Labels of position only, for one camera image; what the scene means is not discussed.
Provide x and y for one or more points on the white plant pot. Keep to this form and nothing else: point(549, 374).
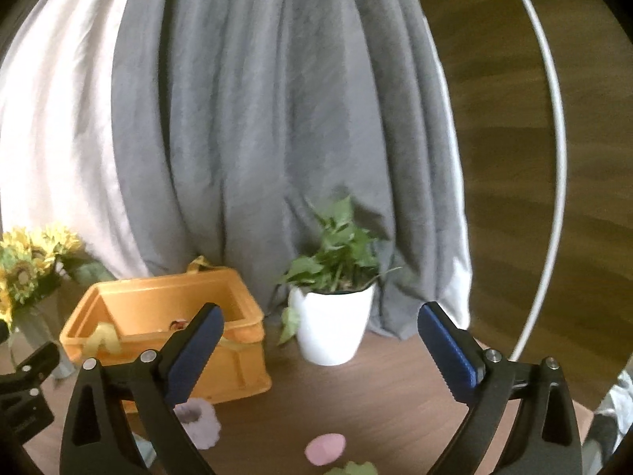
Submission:
point(330, 326)

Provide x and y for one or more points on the sunflower bouquet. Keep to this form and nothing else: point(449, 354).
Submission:
point(35, 262)

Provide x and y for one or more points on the orange plastic storage crate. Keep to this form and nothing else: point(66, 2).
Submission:
point(115, 321)

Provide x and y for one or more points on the green soft toy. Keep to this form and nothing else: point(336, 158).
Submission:
point(353, 468)

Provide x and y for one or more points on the pink soft egg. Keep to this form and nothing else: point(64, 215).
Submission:
point(325, 449)

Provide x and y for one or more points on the grey ribbed vase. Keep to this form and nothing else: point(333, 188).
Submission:
point(43, 322)

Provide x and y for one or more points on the grey curtain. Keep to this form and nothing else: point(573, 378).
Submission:
point(234, 119)

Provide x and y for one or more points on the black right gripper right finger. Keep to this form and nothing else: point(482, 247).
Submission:
point(544, 438)

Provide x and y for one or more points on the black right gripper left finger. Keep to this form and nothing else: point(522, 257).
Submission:
point(97, 438)

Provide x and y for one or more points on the white sheer curtain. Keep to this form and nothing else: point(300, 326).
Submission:
point(57, 148)

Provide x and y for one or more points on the green potted plant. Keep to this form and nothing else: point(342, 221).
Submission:
point(345, 261)

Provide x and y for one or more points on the lilac knitted cup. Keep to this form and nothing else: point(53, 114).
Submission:
point(200, 421)

